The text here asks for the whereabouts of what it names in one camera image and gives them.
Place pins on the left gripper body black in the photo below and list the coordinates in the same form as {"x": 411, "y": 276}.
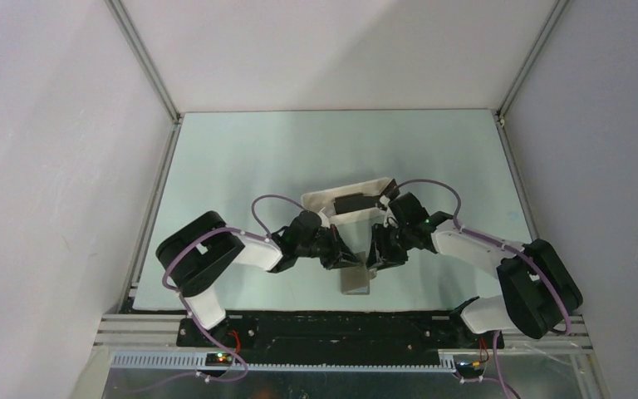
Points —
{"x": 317, "y": 247}

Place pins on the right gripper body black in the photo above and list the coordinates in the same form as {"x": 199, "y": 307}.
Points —
{"x": 404, "y": 230}

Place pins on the beige card holder wallet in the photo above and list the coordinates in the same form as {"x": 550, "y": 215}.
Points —
{"x": 356, "y": 280}

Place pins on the white plastic tray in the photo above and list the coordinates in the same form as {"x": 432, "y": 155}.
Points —
{"x": 321, "y": 201}

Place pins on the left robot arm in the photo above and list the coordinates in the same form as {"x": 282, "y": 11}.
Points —
{"x": 195, "y": 256}

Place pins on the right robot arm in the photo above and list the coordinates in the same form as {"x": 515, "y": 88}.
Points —
{"x": 537, "y": 294}

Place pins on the black credit cards stack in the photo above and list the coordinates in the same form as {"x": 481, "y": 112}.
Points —
{"x": 354, "y": 203}

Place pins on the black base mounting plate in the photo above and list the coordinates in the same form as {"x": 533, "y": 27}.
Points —
{"x": 332, "y": 338}

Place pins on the right circuit board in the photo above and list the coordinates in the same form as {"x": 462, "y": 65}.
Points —
{"x": 471, "y": 365}

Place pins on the circuit board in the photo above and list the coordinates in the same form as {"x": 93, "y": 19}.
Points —
{"x": 219, "y": 360}
{"x": 471, "y": 365}

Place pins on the left circuit board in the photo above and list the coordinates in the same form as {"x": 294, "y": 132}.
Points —
{"x": 219, "y": 360}

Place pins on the aluminium frame rail front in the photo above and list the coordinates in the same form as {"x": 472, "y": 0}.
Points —
{"x": 174, "y": 341}

